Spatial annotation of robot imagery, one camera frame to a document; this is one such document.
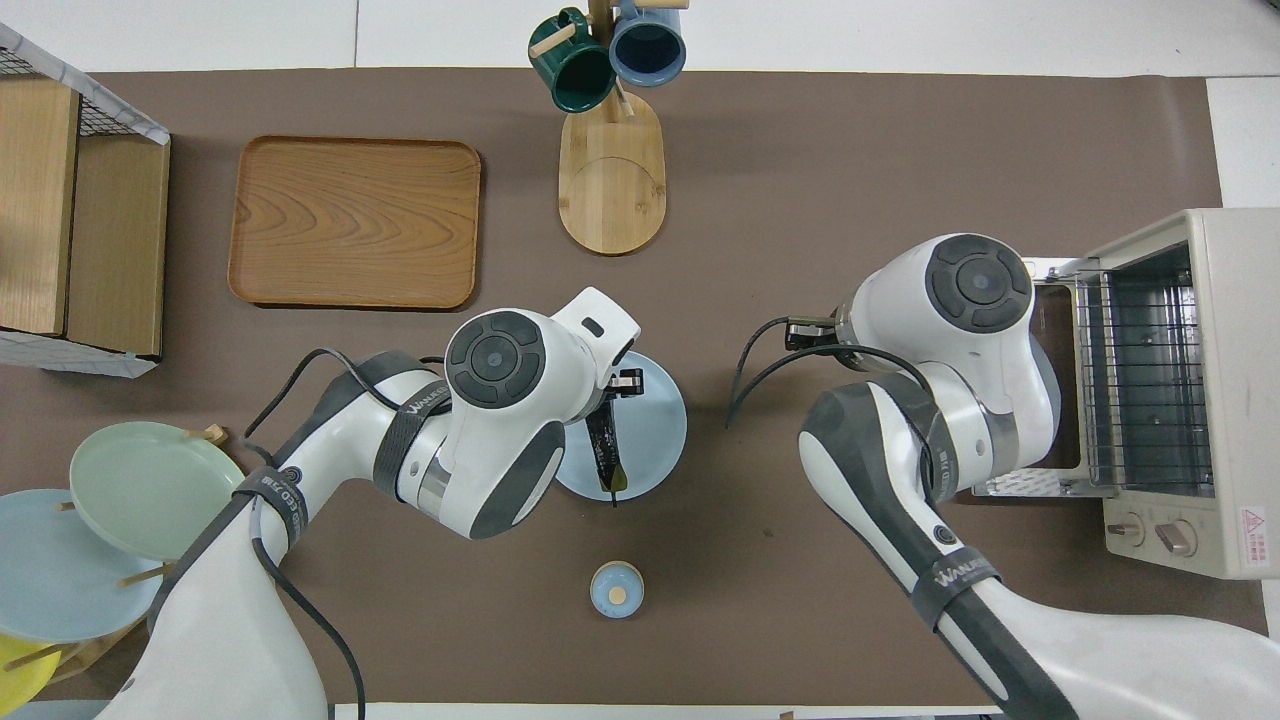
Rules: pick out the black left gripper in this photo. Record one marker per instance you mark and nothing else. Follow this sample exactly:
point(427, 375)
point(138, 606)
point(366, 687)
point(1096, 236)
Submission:
point(625, 382)

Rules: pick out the white toaster oven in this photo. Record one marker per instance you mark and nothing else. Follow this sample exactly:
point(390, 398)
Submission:
point(1230, 400)

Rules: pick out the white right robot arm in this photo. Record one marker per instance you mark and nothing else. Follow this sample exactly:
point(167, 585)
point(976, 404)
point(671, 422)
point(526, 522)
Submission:
point(940, 330)

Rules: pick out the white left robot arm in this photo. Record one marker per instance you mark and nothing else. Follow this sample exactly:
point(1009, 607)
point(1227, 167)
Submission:
point(500, 400)

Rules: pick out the wooden mug tree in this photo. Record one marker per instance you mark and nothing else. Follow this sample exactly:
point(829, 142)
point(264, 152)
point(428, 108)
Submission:
point(612, 180)

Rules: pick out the small blue-topped bell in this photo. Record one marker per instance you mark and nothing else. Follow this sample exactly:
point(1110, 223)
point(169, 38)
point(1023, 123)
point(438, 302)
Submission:
point(617, 590)

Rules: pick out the brown table mat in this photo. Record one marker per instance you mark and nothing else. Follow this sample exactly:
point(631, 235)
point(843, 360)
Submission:
point(780, 150)

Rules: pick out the wooden serving tray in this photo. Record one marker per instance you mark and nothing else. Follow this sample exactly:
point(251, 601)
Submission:
point(355, 220)

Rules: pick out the dark green mug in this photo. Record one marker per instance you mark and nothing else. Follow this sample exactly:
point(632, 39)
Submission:
point(575, 70)

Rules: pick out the blue mug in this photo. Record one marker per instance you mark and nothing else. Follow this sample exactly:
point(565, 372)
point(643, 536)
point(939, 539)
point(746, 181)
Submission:
point(648, 45)

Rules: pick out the pale green plate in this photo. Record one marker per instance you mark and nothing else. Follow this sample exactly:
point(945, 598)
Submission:
point(150, 490)

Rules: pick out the wooden plate rack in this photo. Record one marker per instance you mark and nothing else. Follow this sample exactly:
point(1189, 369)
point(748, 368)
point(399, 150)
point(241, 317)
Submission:
point(145, 576)

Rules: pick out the wooden shelf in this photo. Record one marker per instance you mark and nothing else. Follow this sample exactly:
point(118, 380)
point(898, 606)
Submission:
point(110, 240)

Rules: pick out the light blue racked plate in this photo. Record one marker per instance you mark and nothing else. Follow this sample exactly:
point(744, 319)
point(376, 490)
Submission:
point(60, 580)

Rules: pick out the yellow plate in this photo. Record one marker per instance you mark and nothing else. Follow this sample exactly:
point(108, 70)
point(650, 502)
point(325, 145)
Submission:
point(20, 685)

